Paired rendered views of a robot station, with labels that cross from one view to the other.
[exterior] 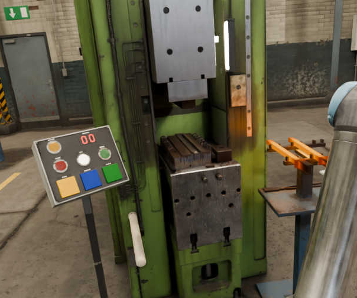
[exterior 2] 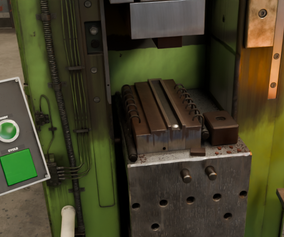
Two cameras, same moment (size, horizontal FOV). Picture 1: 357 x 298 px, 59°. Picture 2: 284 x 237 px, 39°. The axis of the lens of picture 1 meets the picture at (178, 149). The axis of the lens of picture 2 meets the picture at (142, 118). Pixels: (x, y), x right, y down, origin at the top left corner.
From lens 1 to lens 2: 51 cm
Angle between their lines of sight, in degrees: 10
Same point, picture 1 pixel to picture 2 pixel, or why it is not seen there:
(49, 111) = not seen: outside the picture
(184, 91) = (161, 20)
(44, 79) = not seen: outside the picture
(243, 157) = (257, 132)
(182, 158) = (150, 137)
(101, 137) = (3, 100)
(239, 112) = (258, 58)
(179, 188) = (141, 186)
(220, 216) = (208, 231)
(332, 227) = not seen: outside the picture
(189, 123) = (173, 63)
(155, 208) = (106, 201)
